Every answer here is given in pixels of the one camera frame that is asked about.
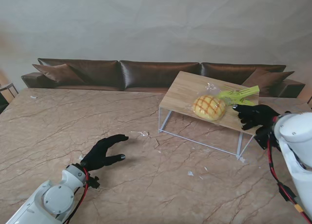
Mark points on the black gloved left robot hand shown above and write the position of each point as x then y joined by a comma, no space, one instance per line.
97,155

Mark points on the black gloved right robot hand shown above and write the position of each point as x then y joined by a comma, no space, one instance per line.
258,115

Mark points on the green plastic sealing clip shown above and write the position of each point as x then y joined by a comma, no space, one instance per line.
241,93

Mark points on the yellow melon bread bun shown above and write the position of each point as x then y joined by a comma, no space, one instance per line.
209,107

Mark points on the clear plastic bread bag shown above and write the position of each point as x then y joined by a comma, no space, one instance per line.
210,86

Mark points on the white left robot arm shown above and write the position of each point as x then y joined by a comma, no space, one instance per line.
56,197

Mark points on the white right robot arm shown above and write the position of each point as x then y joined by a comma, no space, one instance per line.
295,131

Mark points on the brown sofa cushion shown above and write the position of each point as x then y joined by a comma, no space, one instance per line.
58,73
270,81

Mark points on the clear plastic scrap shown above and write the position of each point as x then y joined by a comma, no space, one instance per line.
143,133

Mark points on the dark chair edge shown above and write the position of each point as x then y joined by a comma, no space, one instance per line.
310,102

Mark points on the small wooden white-framed table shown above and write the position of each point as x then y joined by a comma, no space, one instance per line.
185,92

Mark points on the brown leather sofa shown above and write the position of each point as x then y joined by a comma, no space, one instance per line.
158,74

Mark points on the dark metal side table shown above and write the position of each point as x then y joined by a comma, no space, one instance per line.
7,86

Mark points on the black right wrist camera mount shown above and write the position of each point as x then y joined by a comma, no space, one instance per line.
264,137

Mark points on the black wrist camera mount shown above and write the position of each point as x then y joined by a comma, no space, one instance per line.
264,137
93,182

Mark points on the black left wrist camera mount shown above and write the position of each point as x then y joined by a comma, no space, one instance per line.
93,182

